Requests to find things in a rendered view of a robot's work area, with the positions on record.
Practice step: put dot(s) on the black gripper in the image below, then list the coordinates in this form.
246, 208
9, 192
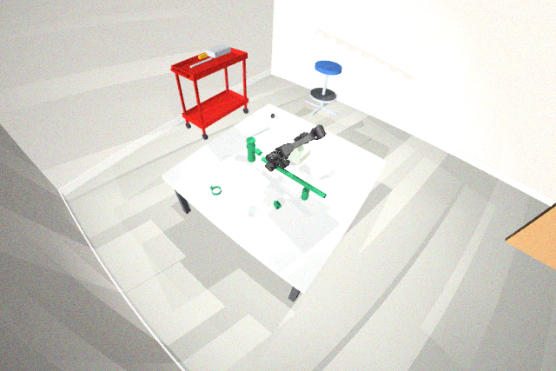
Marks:
271, 166

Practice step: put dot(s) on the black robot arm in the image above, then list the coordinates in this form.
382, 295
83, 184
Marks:
284, 150

